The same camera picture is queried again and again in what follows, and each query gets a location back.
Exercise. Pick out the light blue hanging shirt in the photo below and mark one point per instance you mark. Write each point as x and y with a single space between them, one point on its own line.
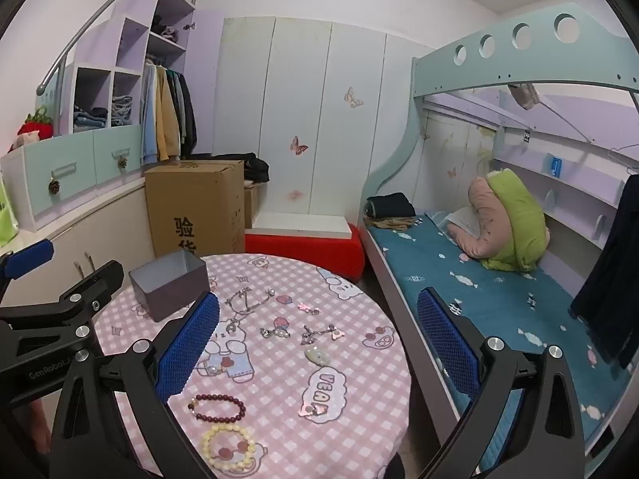
150 110

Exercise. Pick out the green bag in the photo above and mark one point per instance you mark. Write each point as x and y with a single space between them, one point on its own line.
6 209

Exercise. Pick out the pale green pendant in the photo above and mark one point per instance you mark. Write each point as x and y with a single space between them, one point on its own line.
317 354

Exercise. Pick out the silver charm with pink piece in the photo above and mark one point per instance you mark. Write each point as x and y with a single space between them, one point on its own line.
312 334

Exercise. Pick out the grey hanging pouch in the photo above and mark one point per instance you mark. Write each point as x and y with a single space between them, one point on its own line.
524 96

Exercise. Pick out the pink and green pillow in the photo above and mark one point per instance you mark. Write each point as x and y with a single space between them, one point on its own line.
519 219

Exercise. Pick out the black clothes pile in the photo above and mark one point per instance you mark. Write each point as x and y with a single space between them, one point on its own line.
252 167

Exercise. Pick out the large cardboard box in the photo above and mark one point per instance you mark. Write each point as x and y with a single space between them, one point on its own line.
194 199

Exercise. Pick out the blue item on shelf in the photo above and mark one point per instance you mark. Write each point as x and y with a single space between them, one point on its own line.
555 164

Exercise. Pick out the pink butterfly sticker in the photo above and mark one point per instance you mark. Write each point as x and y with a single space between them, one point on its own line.
295 194
298 145

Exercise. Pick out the white wardrobe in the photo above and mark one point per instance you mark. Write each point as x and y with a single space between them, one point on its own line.
299 85

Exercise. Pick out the tan folded clothes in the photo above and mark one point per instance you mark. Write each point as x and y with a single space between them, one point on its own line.
389 223

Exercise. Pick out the yellow hanging jacket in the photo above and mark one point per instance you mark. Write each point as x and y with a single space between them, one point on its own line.
168 110

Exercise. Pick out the white pillow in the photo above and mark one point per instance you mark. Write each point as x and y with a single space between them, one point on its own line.
458 219

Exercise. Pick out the dark hanging jackets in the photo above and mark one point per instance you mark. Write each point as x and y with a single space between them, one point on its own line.
185 105

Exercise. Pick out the teal drawer cabinet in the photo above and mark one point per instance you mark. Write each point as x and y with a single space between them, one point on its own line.
75 159

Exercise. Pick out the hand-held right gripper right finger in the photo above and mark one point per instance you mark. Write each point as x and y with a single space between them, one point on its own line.
449 342

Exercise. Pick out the pink checked cartoon tablecloth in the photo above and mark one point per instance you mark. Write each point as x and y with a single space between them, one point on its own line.
279 409

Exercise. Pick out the pink plush toy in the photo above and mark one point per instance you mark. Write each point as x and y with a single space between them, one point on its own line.
22 138

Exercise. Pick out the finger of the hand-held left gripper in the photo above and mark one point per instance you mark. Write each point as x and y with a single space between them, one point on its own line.
30 255
102 279

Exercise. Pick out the purple bed shelf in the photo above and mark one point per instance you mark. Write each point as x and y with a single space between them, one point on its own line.
574 184

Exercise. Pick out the dark folded clothes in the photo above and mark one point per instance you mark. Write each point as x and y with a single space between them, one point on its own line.
389 204

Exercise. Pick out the folded jeans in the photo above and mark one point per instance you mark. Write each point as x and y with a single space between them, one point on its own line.
121 110
90 117

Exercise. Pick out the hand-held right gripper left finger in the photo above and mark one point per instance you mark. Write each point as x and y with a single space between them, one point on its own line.
189 347

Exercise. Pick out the folded clothes on shelf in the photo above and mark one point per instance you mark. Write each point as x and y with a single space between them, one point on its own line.
164 30

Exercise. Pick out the pale butterfly sticker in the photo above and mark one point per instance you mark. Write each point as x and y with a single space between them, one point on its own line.
353 97

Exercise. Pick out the small cardboard box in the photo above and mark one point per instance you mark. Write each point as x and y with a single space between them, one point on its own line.
251 207

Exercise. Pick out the cream low cabinet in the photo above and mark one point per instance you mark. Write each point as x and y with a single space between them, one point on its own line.
100 219

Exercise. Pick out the small butterfly sticker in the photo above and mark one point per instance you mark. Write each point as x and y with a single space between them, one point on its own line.
452 172

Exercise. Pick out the grey box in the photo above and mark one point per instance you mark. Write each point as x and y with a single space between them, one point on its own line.
169 292

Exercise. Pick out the strawberry plush toy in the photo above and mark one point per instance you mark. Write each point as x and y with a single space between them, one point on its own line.
40 127

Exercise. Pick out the blue printed bed sheet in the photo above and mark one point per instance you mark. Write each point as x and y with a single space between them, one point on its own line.
499 284

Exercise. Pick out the pine cone ornament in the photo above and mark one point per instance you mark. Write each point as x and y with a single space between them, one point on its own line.
53 187
122 162

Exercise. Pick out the teal bunk bed frame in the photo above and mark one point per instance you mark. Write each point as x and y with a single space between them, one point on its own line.
499 60

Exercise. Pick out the pink hair clip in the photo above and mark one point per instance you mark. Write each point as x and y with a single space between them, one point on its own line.
305 306

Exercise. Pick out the purple stair shelf cabinet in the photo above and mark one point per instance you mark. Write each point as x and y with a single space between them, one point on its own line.
135 35

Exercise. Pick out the dark hanging garment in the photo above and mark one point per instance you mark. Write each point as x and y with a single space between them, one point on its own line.
614 269

